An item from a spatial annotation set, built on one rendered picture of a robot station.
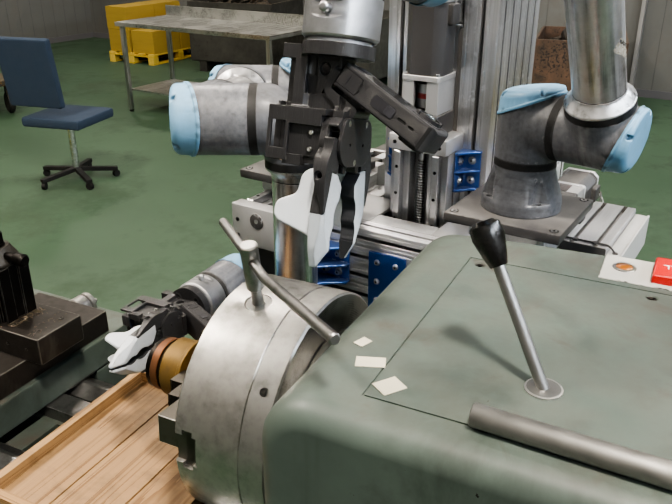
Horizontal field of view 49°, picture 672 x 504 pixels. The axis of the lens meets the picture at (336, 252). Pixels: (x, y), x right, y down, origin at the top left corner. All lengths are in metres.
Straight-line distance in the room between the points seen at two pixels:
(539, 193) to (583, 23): 0.35
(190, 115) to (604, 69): 0.64
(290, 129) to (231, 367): 0.29
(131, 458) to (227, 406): 0.42
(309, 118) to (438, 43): 0.84
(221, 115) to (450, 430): 0.67
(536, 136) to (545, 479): 0.82
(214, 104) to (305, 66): 0.46
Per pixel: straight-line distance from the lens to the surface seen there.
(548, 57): 7.21
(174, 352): 1.04
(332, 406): 0.68
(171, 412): 0.94
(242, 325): 0.87
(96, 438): 1.30
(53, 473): 1.25
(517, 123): 1.35
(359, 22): 0.70
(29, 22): 12.37
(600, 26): 1.19
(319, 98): 0.72
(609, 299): 0.91
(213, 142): 1.17
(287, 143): 0.71
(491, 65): 1.56
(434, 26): 1.50
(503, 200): 1.38
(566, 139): 1.32
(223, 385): 0.85
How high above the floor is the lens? 1.65
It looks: 24 degrees down
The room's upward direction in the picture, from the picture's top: straight up
